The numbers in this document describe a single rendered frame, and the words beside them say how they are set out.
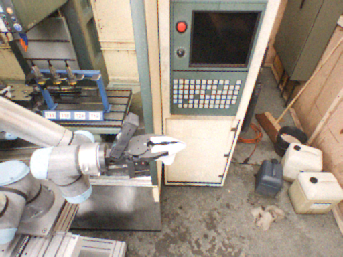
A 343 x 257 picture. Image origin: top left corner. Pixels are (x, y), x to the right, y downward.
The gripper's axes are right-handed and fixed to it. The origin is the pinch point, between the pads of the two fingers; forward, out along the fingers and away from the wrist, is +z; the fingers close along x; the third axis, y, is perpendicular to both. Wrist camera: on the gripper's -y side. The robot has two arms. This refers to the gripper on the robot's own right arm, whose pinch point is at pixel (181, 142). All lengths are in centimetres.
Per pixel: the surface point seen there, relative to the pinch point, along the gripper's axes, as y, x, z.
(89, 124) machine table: 56, -98, -52
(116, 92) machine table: 50, -137, -34
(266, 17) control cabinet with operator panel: -15, -71, 54
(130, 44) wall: 26, -197, -20
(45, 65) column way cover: 35, -171, -98
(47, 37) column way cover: 10, -164, -85
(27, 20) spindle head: -14, -99, -68
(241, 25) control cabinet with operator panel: -12, -71, 42
